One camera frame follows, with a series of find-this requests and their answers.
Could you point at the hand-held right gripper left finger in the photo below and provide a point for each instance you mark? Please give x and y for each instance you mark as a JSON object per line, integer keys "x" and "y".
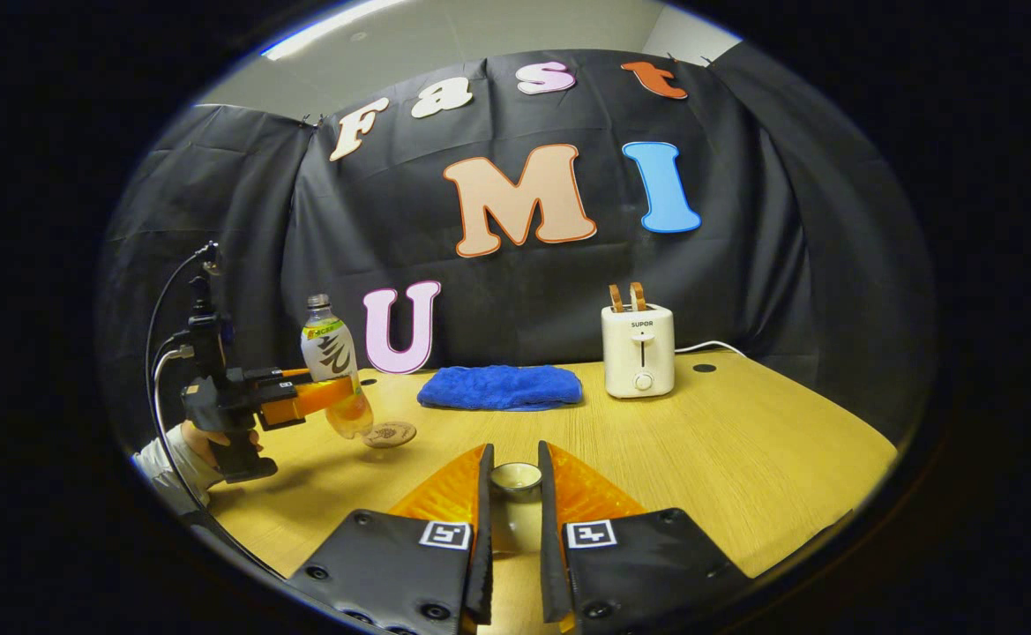
{"x": 392, "y": 564}

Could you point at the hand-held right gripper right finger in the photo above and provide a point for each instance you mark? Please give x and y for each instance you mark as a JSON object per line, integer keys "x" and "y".
{"x": 647, "y": 564}

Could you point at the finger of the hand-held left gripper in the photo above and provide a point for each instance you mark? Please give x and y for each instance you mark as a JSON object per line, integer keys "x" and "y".
{"x": 303, "y": 404}
{"x": 277, "y": 377}

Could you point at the clear water bottle orange drink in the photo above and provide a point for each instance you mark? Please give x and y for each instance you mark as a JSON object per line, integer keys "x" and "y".
{"x": 332, "y": 362}

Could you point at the round brown coaster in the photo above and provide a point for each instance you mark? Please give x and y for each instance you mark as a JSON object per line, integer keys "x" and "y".
{"x": 390, "y": 434}

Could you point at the cream teacup lid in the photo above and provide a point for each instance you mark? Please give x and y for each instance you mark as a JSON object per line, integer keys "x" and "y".
{"x": 515, "y": 516}

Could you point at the blue towel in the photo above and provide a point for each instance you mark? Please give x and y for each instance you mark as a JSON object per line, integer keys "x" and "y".
{"x": 502, "y": 388}

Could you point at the white toaster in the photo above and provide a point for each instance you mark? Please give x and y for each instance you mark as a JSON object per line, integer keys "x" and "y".
{"x": 638, "y": 353}

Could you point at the toast bread slice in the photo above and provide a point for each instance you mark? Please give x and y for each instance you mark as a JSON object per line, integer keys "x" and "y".
{"x": 638, "y": 295}
{"x": 616, "y": 298}

